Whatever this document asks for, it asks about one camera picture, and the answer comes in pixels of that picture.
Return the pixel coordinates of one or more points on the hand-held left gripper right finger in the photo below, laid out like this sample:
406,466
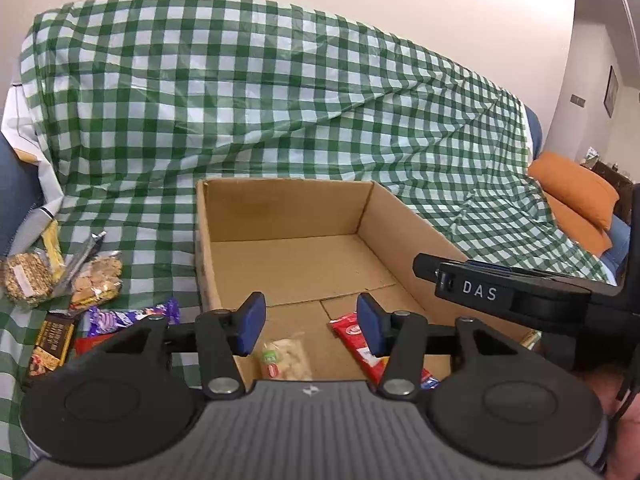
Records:
370,327

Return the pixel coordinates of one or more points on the dark framed wall picture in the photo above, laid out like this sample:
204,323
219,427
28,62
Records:
611,91

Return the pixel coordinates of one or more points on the clear cracker packet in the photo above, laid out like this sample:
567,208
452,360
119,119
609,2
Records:
100,275

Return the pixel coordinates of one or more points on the person's right forearm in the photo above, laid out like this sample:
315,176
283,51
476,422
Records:
622,410

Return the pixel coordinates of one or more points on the orange pillow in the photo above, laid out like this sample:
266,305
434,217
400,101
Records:
575,185
580,232

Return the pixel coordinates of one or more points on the clear puffs packet green label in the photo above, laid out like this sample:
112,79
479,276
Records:
290,357

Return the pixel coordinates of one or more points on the purple snack packet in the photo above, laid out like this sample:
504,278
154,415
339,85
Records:
120,319

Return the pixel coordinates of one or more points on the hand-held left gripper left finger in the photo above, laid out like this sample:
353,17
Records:
251,324

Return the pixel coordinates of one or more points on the cardboard box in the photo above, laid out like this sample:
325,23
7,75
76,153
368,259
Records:
300,265

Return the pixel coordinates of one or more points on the plain red wrapper packet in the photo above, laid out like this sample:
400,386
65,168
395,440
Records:
90,345

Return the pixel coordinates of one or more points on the yellow snack bar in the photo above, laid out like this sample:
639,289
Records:
52,245

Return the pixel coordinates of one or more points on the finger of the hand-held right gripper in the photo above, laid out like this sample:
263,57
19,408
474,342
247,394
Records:
425,264

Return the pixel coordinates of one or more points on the brown chocolate bar packet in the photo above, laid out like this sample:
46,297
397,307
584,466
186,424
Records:
50,345

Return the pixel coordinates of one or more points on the green checked cloth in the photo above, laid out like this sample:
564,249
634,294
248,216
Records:
250,100

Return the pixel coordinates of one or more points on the grey fabric cover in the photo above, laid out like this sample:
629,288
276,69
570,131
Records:
35,227

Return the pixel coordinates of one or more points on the wall light switch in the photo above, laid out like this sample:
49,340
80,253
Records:
578,100

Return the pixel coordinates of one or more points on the round puffed grain cake packet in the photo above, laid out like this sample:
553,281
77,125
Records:
25,277

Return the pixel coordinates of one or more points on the red white-label snack packet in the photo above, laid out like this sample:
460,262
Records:
350,334

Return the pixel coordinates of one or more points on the dark wooden cabinet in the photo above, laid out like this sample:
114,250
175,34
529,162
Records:
617,182

